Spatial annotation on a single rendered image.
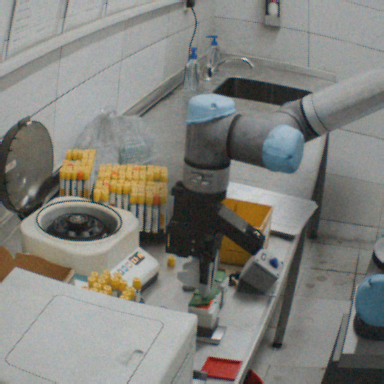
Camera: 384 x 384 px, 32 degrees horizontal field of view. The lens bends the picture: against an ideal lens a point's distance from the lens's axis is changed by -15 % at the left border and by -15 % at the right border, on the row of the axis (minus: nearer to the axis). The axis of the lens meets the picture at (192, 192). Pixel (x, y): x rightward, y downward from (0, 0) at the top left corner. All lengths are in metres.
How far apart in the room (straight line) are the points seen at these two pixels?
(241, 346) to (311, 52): 2.43
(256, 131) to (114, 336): 0.46
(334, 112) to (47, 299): 0.60
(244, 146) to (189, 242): 0.20
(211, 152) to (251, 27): 2.47
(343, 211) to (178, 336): 3.03
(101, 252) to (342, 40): 2.38
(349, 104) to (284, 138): 0.15
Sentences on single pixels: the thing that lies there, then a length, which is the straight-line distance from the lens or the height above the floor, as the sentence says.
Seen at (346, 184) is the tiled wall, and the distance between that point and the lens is 3.77.
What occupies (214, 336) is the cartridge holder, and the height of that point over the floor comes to 0.89.
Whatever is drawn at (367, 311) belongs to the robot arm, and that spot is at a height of 1.06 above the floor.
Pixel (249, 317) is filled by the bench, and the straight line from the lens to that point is 1.45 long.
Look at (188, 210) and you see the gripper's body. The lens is 1.26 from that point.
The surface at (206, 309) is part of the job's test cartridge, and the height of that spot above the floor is 0.95.
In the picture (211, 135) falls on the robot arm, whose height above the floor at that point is 1.28.
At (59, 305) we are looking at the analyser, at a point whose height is 1.17.
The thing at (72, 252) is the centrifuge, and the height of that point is 0.99.
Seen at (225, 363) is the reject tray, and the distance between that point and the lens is 1.30.
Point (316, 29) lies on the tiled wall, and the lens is 3.57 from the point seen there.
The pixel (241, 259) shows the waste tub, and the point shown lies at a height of 0.89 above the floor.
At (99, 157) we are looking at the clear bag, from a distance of 1.98.
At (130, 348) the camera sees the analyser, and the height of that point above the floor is 1.17.
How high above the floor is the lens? 1.65
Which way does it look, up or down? 23 degrees down
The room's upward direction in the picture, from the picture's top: 4 degrees clockwise
